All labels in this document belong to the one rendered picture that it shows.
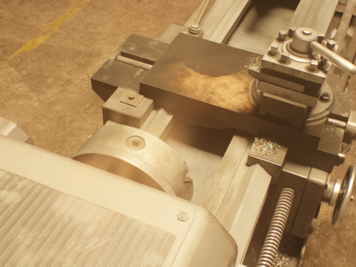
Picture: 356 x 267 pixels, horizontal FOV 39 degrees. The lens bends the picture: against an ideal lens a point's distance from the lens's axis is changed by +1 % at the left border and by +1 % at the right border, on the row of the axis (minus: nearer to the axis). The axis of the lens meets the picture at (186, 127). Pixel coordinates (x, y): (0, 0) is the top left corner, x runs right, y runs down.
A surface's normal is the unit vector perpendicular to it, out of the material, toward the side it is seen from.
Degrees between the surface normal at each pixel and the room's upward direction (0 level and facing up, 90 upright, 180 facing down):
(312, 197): 90
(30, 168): 0
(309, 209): 90
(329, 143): 0
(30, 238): 0
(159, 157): 29
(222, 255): 45
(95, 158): 90
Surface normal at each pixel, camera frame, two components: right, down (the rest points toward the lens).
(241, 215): 0.59, -0.42
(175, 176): 0.77, -0.22
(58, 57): 0.07, -0.73
